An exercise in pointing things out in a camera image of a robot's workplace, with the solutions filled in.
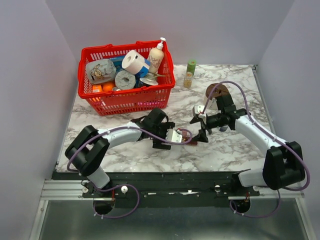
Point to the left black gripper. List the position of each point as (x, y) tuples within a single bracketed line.
[(158, 144)]

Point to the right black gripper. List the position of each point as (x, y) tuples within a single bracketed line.
[(201, 136)]

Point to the dark red weekly pill organizer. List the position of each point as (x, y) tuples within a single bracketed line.
[(186, 137)]

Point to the white pill bottle blue label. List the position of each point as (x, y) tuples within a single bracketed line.
[(223, 128)]

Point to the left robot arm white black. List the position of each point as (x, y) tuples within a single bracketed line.
[(88, 149)]

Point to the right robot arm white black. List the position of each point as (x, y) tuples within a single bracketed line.
[(282, 164)]

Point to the beige cup brown lid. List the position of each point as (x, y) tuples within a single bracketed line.
[(221, 90)]

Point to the red plastic shopping basket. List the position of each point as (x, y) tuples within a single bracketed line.
[(132, 100)]

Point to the green lidded spice jar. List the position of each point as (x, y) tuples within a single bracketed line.
[(190, 71)]

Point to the white lidded yogurt cup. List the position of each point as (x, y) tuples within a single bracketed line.
[(151, 79)]

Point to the grey wrapped paper roll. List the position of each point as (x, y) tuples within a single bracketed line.
[(125, 80)]

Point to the blue package in basket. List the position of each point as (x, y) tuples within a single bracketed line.
[(118, 64)]

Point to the orange fruit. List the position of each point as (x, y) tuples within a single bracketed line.
[(108, 86)]

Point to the cream pump lotion bottle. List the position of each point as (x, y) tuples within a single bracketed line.
[(156, 56)]

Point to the orange small carton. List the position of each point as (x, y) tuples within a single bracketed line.
[(97, 88)]

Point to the white toilet paper roll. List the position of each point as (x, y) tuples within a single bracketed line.
[(133, 62)]

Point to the wrapped grey tissue pack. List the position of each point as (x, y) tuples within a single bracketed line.
[(100, 71)]

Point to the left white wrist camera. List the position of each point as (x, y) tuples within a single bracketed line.
[(174, 137)]

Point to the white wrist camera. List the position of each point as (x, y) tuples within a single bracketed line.
[(174, 137), (198, 111)]

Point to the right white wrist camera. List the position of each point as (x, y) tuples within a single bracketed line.
[(198, 111)]

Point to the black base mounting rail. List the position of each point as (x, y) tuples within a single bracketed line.
[(173, 189)]

